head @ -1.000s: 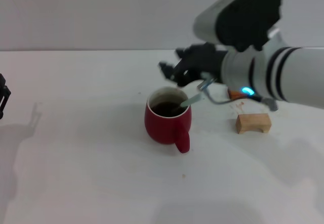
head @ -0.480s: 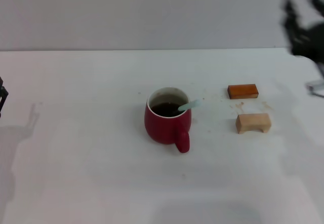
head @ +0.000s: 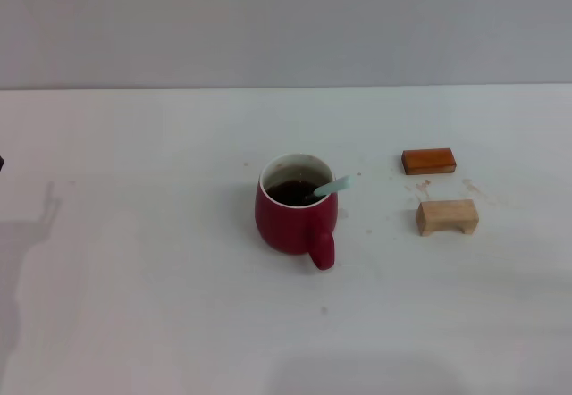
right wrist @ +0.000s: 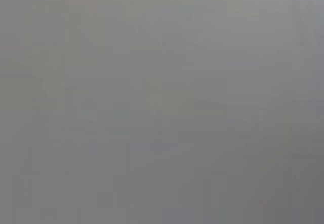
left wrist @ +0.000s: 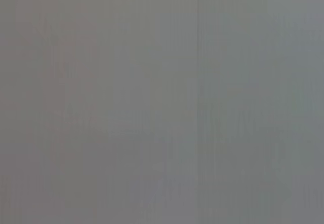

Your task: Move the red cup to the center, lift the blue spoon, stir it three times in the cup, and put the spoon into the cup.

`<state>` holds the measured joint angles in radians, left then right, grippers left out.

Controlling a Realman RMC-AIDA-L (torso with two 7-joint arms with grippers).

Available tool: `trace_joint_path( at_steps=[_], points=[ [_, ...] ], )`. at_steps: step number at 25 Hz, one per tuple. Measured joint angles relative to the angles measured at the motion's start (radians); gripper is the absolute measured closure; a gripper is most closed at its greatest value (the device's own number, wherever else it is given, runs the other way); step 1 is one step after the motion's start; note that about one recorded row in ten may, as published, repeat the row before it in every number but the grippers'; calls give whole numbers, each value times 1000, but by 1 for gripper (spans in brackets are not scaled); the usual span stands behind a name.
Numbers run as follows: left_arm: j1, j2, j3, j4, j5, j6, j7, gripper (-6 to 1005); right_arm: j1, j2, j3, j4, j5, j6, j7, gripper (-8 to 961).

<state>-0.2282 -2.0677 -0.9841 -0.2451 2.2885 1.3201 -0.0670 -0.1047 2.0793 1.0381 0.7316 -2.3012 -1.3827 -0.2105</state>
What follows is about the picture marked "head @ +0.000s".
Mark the red ceramic cup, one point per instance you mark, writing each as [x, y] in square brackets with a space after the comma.
[286, 229]

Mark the dark coffee liquid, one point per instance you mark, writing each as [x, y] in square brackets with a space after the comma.
[288, 191]

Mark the orange-brown wooden block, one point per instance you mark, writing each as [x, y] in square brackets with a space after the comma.
[429, 162]

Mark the light wooden bridge block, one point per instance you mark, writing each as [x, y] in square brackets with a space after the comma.
[442, 212]

